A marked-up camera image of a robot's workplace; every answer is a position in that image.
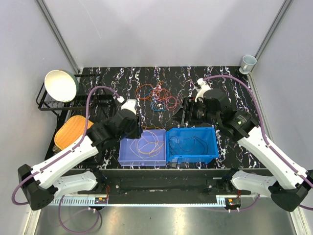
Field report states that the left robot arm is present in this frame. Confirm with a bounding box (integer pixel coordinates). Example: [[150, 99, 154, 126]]
[[18, 108, 142, 211]]

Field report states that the blue cable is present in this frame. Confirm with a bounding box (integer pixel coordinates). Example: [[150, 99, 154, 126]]
[[144, 92, 167, 113]]

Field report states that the white mug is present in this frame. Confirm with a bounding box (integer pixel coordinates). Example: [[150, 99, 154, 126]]
[[239, 55, 257, 74]]

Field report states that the black wire dish rack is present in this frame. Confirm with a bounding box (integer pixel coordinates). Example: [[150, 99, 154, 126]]
[[36, 73, 115, 165]]

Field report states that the purple plastic bin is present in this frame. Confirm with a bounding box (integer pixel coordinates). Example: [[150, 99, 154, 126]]
[[118, 129, 166, 166]]

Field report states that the blue plastic bin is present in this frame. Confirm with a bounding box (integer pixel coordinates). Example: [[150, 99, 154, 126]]
[[166, 127, 219, 165]]

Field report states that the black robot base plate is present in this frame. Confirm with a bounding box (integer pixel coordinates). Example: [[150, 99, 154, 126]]
[[77, 168, 251, 205]]

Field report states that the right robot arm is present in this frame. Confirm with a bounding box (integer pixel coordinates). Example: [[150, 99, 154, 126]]
[[172, 89, 313, 212]]

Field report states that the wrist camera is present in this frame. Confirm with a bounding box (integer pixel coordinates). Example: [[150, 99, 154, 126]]
[[121, 99, 138, 115], [195, 78, 211, 102]]

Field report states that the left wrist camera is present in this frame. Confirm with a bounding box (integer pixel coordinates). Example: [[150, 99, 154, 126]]
[[121, 99, 138, 115]]

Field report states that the pink cable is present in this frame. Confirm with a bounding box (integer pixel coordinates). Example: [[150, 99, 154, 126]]
[[163, 95, 178, 112]]

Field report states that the orange woven plate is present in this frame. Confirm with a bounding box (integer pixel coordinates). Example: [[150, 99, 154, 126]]
[[54, 115, 86, 150]]

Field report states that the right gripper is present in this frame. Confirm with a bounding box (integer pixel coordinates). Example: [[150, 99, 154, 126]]
[[170, 96, 220, 126]]

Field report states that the red cable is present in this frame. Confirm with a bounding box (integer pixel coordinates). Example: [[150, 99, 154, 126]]
[[151, 84, 172, 102]]

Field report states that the white bowl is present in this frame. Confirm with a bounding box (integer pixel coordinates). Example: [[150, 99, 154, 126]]
[[44, 70, 79, 102]]

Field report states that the black cable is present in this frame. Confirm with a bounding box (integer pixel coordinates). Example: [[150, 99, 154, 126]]
[[168, 136, 210, 156]]

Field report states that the white cable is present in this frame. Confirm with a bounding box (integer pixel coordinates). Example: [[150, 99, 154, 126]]
[[129, 130, 161, 159]]

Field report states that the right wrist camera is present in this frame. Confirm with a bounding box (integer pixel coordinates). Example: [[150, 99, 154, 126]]
[[195, 78, 211, 102]]

